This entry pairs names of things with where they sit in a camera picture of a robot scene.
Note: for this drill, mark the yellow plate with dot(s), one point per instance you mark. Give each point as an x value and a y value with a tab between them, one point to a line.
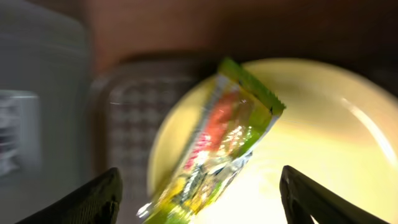
338	128

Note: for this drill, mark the dark brown serving tray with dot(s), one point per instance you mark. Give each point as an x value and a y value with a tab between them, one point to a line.
127	106

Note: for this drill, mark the green snack wrapper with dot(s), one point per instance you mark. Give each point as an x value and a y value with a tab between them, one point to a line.
237	114

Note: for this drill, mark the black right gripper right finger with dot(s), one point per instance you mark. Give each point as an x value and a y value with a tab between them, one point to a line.
306	201

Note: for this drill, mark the clear plastic bin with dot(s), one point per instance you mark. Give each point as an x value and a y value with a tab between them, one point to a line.
45	78

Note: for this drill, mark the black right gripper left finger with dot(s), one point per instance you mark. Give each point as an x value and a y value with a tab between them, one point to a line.
96	202

